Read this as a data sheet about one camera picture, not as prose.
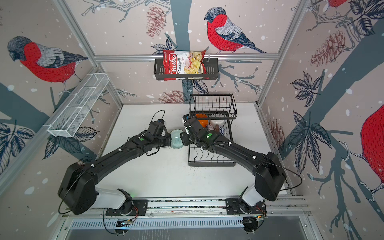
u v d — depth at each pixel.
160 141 0.71
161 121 0.77
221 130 0.92
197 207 0.75
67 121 0.71
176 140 0.86
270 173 0.41
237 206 0.73
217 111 1.12
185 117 0.71
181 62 0.88
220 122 1.00
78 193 0.40
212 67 0.95
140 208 0.73
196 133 0.60
